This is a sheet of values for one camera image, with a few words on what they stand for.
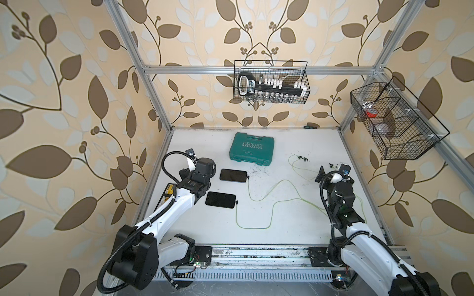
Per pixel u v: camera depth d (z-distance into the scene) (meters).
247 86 0.85
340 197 0.60
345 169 0.68
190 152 0.72
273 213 0.87
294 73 0.91
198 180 0.63
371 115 0.82
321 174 0.75
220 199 0.93
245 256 0.76
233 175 1.00
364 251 0.52
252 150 1.05
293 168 1.02
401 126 0.73
